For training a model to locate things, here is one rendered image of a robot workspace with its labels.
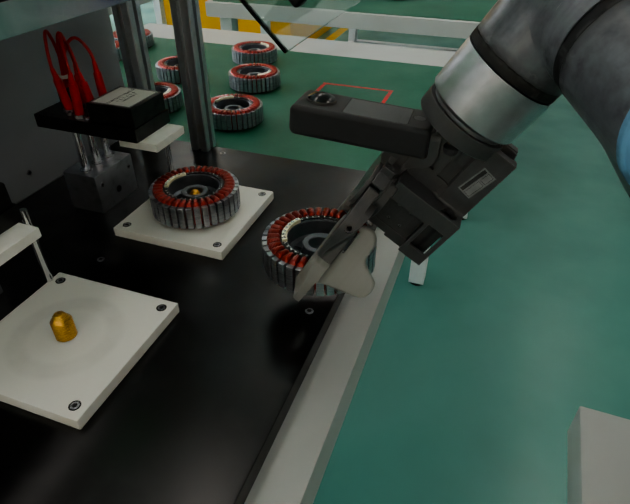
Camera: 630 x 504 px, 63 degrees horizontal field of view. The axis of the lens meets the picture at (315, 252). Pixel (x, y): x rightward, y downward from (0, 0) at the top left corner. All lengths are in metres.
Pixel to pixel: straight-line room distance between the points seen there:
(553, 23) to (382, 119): 0.14
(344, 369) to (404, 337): 1.10
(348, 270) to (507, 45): 0.21
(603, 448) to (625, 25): 0.34
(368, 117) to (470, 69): 0.09
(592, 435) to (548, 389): 1.07
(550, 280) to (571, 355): 0.35
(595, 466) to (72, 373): 0.45
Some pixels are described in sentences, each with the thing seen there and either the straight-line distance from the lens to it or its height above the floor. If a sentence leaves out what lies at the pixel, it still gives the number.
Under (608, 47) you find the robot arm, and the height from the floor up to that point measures 1.06.
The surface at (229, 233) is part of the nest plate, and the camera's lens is 0.64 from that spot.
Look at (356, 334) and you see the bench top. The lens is 0.55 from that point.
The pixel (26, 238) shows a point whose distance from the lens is 0.52.
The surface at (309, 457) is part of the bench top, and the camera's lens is 0.46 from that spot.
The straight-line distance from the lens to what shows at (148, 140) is 0.65.
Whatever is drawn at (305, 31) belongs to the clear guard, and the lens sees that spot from 0.54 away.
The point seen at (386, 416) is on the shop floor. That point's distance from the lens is 1.42.
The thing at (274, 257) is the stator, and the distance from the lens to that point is 0.48.
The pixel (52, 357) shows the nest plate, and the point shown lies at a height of 0.78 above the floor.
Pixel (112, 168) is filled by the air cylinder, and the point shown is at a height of 0.82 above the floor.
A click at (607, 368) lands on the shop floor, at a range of 1.72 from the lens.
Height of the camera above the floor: 1.14
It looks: 36 degrees down
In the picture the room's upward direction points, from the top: straight up
